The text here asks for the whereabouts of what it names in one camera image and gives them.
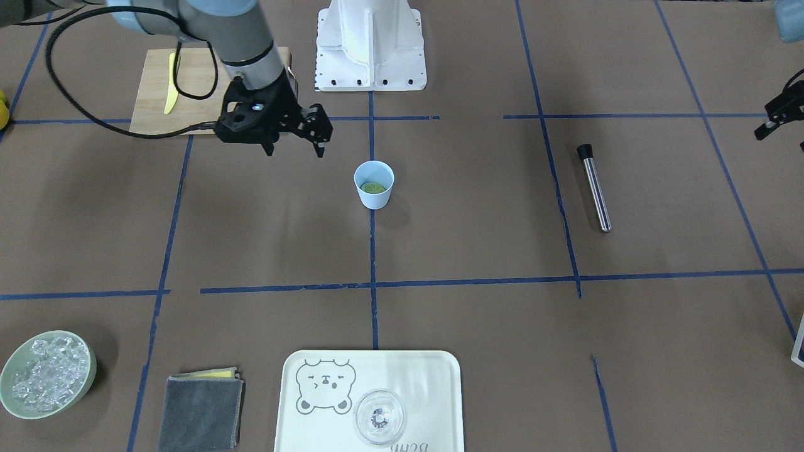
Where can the green lime slice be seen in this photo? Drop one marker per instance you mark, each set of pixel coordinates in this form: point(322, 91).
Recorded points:
point(372, 188)

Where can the light blue plastic cup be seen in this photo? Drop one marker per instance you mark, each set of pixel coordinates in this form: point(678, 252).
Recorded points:
point(374, 181)

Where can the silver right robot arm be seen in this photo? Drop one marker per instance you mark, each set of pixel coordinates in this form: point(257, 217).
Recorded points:
point(237, 34)

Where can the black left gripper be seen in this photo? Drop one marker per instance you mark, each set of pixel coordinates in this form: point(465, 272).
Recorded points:
point(781, 111)

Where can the yellow plastic knife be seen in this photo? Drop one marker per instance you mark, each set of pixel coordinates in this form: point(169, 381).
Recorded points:
point(172, 91)

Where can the grey and yellow folded cloth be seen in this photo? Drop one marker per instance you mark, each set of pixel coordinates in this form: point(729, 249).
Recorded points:
point(202, 410)

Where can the steel muddler with black tip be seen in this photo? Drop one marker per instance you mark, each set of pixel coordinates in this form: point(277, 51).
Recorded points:
point(586, 155)

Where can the whole yellow lemon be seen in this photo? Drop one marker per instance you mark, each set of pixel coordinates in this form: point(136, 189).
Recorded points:
point(5, 112)

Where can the green bowl of ice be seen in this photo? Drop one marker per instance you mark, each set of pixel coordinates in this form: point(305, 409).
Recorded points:
point(48, 374)

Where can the cream bear serving tray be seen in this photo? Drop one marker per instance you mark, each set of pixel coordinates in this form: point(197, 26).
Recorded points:
point(320, 391)

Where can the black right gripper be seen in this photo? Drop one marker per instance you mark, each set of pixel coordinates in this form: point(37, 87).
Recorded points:
point(282, 108)

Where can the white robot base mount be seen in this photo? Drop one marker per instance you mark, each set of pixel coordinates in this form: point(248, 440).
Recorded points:
point(367, 46)

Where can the clear wine glass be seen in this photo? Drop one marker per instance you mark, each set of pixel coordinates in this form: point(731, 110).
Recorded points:
point(380, 417)

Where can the bamboo cutting board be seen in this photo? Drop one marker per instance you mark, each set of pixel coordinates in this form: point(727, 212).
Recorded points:
point(195, 76)

